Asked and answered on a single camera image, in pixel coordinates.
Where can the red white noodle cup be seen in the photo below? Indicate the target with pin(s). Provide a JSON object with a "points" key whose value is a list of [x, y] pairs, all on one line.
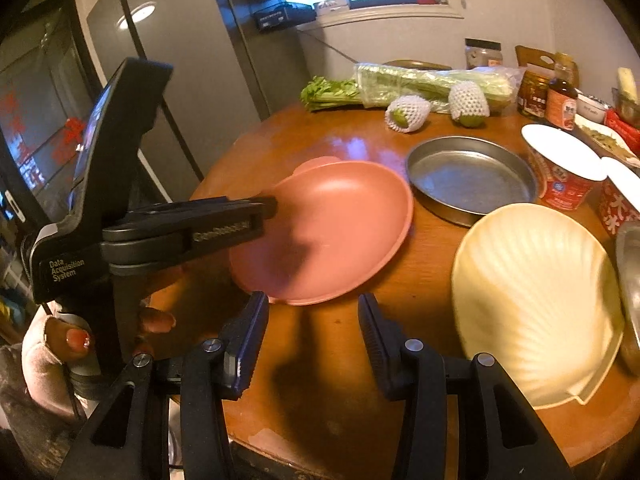
{"points": [[619, 198]]}

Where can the chili sauce glass jar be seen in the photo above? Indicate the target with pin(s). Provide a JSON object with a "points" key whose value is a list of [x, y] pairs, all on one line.
{"points": [[532, 95]]}

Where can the small steel bowl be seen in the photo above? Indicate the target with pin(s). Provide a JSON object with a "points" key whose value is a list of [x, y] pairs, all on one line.
{"points": [[627, 110]]}

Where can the net-wrapped green fruit right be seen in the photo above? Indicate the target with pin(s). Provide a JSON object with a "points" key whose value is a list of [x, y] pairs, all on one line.
{"points": [[467, 104]]}

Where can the red instant noodle cup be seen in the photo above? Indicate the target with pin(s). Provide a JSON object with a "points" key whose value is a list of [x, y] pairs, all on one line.
{"points": [[565, 167]]}

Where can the white dish of food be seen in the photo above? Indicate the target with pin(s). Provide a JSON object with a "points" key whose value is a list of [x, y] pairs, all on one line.
{"points": [[605, 141]]}

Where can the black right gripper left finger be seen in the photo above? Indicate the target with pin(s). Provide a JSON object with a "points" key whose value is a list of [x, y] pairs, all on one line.
{"points": [[242, 339]]}

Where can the black box on fridge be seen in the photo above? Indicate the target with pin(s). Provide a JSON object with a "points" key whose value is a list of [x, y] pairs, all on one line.
{"points": [[284, 15]]}

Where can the stainless steel bowl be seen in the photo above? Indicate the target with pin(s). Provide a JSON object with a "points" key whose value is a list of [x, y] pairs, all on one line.
{"points": [[627, 246]]}

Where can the net-wrapped green fruit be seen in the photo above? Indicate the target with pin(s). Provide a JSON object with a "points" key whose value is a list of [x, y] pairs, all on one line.
{"points": [[407, 114], [467, 104]]}

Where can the net-wrapped green fruit left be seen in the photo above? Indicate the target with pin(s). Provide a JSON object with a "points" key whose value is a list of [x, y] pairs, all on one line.
{"points": [[407, 114]]}

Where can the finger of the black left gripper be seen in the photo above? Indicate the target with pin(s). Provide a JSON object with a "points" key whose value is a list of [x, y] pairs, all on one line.
{"points": [[196, 215], [154, 253]]}

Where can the pale vegetable piece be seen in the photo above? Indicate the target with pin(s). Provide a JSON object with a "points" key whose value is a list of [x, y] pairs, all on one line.
{"points": [[626, 85]]}

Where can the pink plastic plate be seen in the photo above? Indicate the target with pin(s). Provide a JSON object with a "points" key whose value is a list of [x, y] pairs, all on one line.
{"points": [[338, 223]]}

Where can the red box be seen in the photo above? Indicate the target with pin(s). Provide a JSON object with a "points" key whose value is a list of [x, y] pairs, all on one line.
{"points": [[630, 135]]}

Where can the cream shell-shaped plate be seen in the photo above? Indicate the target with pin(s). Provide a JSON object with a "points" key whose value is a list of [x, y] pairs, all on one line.
{"points": [[536, 290]]}

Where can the left hand with pink nails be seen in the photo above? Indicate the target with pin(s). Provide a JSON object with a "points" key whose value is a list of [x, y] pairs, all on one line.
{"points": [[48, 345]]}

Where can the bagged celery bunch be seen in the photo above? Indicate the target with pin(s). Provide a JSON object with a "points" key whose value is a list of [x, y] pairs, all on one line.
{"points": [[377, 85]]}

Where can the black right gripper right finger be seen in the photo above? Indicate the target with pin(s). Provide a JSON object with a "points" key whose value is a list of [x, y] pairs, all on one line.
{"points": [[385, 345]]}

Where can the black-lidded plastic jar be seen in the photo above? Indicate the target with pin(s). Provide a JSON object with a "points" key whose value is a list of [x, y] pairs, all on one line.
{"points": [[482, 53]]}

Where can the brown sauce bottle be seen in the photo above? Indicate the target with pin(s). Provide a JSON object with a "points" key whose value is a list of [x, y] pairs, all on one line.
{"points": [[561, 105]]}

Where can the white ceramic bowl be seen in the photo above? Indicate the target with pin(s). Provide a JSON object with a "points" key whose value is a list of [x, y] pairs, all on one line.
{"points": [[591, 108]]}

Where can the grey refrigerator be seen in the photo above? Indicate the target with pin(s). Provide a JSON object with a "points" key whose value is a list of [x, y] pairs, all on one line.
{"points": [[228, 75]]}

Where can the round metal tray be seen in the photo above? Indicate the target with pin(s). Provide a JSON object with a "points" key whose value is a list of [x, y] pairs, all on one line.
{"points": [[460, 179]]}

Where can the curved-back wooden chair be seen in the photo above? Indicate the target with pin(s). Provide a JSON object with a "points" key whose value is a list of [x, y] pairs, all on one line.
{"points": [[417, 65]]}

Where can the wooden chair with cutout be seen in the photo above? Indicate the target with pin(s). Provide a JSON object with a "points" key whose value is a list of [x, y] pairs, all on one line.
{"points": [[539, 65]]}

